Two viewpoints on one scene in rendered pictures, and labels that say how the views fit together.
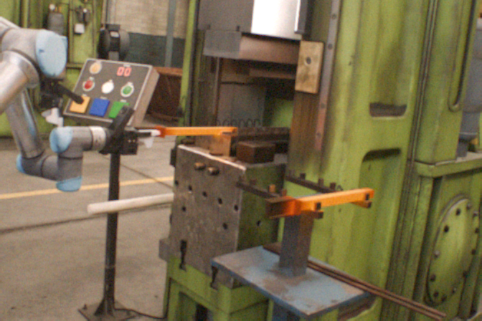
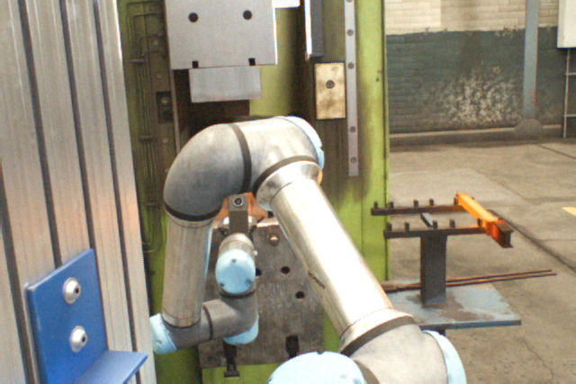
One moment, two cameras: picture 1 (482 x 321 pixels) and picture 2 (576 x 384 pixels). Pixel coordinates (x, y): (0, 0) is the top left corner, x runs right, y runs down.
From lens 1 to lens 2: 1.43 m
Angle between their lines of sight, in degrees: 47
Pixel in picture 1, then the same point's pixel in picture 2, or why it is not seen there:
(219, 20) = (213, 54)
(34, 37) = (299, 131)
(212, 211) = (274, 286)
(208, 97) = (164, 156)
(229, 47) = (240, 86)
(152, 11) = not seen: outside the picture
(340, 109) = (373, 128)
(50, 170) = (227, 323)
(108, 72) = not seen: hidden behind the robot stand
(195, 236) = not seen: hidden behind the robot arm
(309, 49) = (329, 72)
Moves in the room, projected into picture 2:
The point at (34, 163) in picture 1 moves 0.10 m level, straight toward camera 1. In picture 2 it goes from (198, 325) to (247, 332)
